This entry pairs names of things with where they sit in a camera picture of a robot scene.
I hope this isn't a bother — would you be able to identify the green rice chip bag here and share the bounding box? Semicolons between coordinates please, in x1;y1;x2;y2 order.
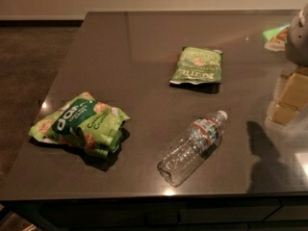
29;92;130;159

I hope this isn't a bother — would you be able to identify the green snack bag at edge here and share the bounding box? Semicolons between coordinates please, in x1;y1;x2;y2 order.
263;24;290;52

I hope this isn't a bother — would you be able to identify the green jalapeno chip bag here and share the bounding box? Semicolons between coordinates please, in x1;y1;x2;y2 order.
169;47;223;85

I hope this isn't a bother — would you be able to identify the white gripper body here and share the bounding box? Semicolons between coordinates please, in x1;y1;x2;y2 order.
285;4;308;67

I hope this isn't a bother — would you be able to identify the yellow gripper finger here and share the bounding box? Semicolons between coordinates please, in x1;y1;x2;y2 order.
269;66;308;125

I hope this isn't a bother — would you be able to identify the clear plastic water bottle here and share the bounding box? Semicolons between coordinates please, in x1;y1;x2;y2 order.
157;111;228;188

